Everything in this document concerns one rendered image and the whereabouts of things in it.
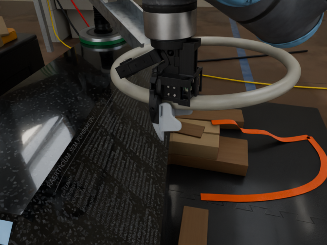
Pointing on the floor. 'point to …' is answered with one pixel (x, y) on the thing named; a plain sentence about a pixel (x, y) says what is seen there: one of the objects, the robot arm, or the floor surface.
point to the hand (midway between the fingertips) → (164, 128)
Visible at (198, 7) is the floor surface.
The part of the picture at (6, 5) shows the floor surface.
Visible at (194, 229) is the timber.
